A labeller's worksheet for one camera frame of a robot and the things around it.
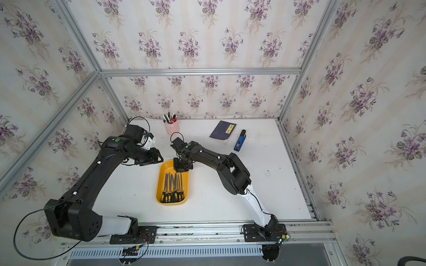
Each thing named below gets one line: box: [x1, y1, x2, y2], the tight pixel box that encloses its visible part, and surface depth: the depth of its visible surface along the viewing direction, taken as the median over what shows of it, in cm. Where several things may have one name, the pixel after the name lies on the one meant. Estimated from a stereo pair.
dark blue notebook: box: [209, 120, 237, 145], surface depth 113 cm
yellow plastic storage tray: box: [155, 160, 190, 206], surface depth 88 cm
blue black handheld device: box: [234, 129, 247, 152], surface depth 109 cm
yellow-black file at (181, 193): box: [178, 172, 185, 202], surface depth 86 cm
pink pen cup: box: [163, 117, 180, 136], surface depth 109 cm
